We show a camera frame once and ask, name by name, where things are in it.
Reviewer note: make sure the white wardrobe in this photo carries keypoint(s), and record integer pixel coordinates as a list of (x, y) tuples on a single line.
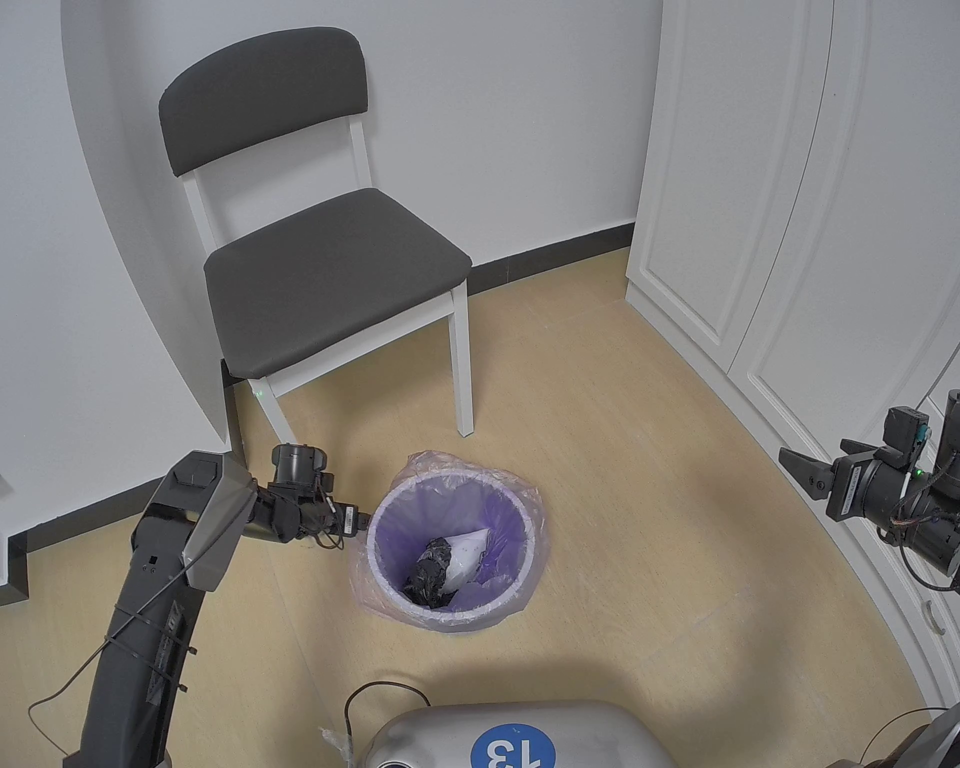
[(787, 187)]

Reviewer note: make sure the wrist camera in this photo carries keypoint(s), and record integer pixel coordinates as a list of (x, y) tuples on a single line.
[(350, 519), (906, 429)]

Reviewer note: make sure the grey and white chair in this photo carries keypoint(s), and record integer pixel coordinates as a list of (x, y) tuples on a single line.
[(330, 285)]

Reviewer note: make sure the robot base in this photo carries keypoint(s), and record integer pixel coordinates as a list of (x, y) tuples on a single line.
[(450, 739)]

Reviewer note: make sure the white paper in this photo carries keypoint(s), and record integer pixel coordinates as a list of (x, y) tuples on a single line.
[(466, 559)]

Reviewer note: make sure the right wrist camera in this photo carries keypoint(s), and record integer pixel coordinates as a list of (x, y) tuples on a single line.
[(906, 429)]

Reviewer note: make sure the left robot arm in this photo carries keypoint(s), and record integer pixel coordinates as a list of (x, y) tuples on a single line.
[(142, 600)]

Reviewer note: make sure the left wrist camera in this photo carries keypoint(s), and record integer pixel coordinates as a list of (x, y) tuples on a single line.
[(350, 519)]

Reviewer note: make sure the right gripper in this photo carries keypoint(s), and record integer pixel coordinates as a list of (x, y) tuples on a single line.
[(870, 491)]

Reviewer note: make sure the black plastic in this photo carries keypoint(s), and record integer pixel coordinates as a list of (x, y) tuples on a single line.
[(429, 574)]

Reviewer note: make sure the white trash bin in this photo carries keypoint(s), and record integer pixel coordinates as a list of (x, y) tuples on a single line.
[(480, 619)]

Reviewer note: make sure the purple plastic bag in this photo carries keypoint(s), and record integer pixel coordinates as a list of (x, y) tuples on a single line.
[(405, 525)]

